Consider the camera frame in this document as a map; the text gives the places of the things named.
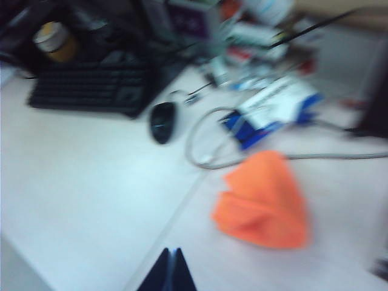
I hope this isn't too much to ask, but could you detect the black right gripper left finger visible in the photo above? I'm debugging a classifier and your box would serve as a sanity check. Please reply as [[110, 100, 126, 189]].
[[136, 247, 170, 291]]

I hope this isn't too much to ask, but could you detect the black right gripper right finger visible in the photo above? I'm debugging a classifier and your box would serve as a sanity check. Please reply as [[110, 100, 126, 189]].
[[170, 247, 198, 291]]

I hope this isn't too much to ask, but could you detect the orange rag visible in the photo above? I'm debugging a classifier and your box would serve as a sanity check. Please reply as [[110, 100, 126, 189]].
[[210, 150, 313, 250]]

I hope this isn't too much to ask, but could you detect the black computer mouse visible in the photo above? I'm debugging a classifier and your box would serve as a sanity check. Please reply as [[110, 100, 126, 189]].
[[147, 101, 177, 146]]

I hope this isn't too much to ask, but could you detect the white blue medicine box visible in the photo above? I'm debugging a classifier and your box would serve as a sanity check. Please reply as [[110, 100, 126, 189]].
[[221, 75, 307, 151]]

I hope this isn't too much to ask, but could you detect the black keyboard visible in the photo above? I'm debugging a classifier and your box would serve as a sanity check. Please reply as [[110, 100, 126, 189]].
[[27, 59, 182, 119]]

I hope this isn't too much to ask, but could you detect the red white box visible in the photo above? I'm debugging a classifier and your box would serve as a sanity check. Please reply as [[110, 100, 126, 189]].
[[229, 48, 258, 63]]

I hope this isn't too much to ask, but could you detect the yellow jar white lid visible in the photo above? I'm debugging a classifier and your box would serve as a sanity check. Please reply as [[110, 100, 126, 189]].
[[32, 21, 78, 63]]

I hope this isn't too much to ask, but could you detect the long green white box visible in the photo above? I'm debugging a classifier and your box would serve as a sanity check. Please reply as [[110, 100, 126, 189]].
[[230, 24, 289, 58]]

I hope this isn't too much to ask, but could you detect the purple printed card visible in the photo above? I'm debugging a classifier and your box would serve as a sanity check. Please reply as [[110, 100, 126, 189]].
[[169, 2, 212, 40]]

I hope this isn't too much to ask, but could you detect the silver flat stand panel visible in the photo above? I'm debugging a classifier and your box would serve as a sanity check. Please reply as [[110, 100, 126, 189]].
[[313, 36, 384, 101]]

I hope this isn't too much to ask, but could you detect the white plastic bottle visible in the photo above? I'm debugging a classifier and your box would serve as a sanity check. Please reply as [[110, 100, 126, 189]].
[[245, 0, 296, 24]]

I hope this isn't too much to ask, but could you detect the thick grey cable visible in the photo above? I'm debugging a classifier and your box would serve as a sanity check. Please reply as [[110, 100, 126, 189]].
[[185, 105, 388, 170]]

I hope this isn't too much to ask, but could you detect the long black cable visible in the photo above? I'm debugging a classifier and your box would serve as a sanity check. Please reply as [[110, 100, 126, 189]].
[[268, 8, 369, 49]]

